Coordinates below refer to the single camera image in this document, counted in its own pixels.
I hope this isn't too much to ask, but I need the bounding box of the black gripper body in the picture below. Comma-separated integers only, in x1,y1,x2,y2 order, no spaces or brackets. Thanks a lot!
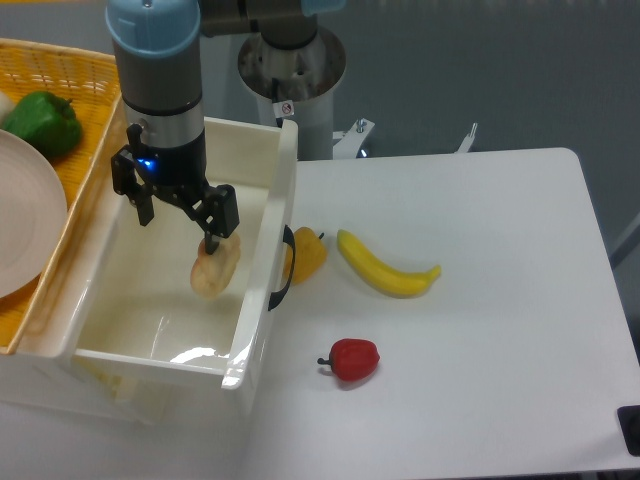
111,123,239,238

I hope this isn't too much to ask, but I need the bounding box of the round bread roll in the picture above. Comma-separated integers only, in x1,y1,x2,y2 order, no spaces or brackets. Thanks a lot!
190,232,241,299

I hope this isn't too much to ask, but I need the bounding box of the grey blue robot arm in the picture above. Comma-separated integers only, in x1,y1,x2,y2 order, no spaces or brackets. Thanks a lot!
105,1,346,253

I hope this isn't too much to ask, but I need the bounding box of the upper white drawer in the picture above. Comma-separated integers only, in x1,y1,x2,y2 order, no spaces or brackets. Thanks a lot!
77,119,298,416

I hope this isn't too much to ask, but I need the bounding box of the white drawer cabinet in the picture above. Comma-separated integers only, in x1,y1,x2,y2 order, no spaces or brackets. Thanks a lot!
0,83,174,426

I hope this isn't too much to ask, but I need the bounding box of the yellow bell pepper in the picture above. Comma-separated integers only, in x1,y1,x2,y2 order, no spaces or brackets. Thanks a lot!
283,227,328,285

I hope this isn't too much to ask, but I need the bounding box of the green bell pepper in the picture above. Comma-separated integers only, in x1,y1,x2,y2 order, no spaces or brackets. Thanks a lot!
1,91,83,159

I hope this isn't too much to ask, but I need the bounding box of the yellow woven basket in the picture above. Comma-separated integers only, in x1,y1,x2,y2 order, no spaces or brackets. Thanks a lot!
1,39,124,355

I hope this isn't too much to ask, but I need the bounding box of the pink plate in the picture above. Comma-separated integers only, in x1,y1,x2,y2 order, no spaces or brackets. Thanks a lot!
1,131,67,297

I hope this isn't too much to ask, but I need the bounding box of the red bell pepper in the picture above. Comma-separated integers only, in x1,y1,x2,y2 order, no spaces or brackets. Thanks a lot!
317,338,380,382

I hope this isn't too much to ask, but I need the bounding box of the yellow banana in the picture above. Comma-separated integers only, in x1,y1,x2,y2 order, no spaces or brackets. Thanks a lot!
336,229,442,298

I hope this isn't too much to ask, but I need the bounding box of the black object at table edge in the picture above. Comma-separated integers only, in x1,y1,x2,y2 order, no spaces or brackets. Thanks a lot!
617,405,640,457

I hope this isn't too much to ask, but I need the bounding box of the black drawer handle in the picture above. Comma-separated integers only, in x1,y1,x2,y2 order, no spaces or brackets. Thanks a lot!
268,224,297,311

